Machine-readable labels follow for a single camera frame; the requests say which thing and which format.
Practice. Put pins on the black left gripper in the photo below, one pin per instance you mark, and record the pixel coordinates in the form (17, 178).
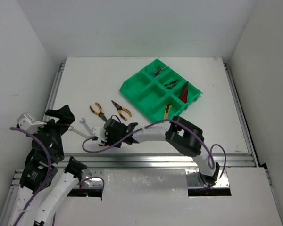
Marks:
(54, 125)

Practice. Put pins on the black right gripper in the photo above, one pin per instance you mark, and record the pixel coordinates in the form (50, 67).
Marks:
(109, 141)

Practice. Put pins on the yellow utility knife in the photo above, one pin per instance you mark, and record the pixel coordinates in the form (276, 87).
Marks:
(167, 111)

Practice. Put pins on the blue red handle screwdriver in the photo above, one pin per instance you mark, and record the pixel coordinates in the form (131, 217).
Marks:
(157, 72)

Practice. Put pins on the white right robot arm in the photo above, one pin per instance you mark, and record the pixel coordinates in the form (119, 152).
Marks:
(182, 135)

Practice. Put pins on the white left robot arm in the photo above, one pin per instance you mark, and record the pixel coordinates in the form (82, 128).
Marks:
(37, 200)

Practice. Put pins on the silver open-end wrench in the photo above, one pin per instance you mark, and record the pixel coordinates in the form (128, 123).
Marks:
(83, 122)
(72, 129)

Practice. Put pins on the yellow long-nose pliers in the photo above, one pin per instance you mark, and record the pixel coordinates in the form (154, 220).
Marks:
(100, 112)

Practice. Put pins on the yellow combination pliers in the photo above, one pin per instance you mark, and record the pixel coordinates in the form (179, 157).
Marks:
(121, 109)

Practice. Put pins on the green six-compartment organizer tray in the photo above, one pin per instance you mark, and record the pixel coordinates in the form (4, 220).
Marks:
(150, 96)

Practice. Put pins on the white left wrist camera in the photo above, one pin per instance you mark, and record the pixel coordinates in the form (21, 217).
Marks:
(28, 123)

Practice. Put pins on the aluminium front rail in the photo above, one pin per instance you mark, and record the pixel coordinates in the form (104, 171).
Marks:
(164, 161)

